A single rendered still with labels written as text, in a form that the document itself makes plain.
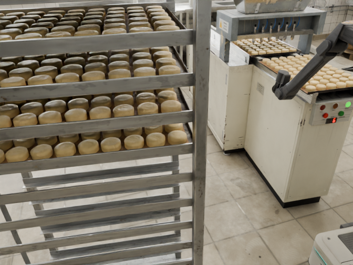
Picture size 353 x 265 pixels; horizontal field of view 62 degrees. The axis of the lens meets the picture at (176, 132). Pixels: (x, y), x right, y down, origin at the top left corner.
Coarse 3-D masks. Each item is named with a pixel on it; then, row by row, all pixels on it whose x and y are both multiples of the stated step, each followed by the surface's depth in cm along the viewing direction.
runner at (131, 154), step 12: (180, 144) 73; (72, 156) 69; (84, 156) 70; (96, 156) 70; (108, 156) 71; (120, 156) 71; (132, 156) 72; (144, 156) 73; (156, 156) 73; (0, 168) 68; (12, 168) 68; (24, 168) 69; (36, 168) 69; (48, 168) 70
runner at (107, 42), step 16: (144, 32) 58; (160, 32) 58; (176, 32) 59; (192, 32) 59; (0, 48) 55; (16, 48) 56; (32, 48) 56; (48, 48) 57; (64, 48) 57; (80, 48) 57; (96, 48) 58; (112, 48) 58; (128, 48) 59
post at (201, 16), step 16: (208, 0) 54; (208, 16) 55; (208, 32) 57; (208, 48) 58; (208, 64) 60; (208, 80) 62; (192, 96) 66; (208, 96) 64; (192, 112) 68; (192, 128) 70; (192, 144) 72; (192, 160) 75; (192, 176) 77; (192, 192) 80; (192, 208) 83; (192, 224) 86; (192, 240) 90; (192, 256) 93
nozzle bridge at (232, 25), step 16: (224, 16) 215; (240, 16) 204; (256, 16) 204; (272, 16) 206; (288, 16) 209; (304, 16) 220; (320, 16) 214; (224, 32) 219; (240, 32) 216; (256, 32) 219; (272, 32) 218; (288, 32) 218; (304, 32) 221; (320, 32) 220; (224, 48) 223; (304, 48) 238
